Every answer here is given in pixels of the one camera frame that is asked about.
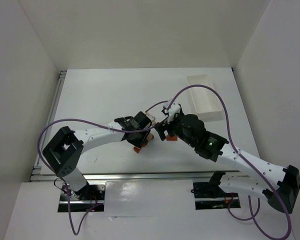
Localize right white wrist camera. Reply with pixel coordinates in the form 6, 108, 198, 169
162, 98, 181, 118

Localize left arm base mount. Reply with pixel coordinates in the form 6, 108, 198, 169
53, 178, 106, 213

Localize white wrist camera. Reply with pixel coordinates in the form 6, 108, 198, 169
123, 117, 140, 131
162, 98, 181, 118

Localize white plastic bin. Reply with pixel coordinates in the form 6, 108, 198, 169
186, 74, 223, 121

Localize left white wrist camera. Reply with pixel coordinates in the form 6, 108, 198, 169
123, 117, 140, 131

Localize aluminium left rail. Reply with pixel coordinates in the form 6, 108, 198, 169
31, 70, 67, 175

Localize aluminium front rail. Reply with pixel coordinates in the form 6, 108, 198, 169
29, 171, 249, 182

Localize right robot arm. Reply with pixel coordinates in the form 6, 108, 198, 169
154, 113, 300, 214

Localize orange arch block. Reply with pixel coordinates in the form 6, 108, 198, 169
133, 146, 141, 154

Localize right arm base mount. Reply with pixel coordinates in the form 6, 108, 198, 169
190, 171, 241, 210

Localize aluminium rail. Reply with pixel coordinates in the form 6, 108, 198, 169
29, 171, 249, 182
31, 70, 67, 175

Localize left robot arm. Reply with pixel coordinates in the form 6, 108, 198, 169
42, 111, 155, 200

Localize orange triangular roof block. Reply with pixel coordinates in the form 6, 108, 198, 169
166, 135, 178, 141

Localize long light wood block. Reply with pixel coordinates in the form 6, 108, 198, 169
145, 112, 156, 127

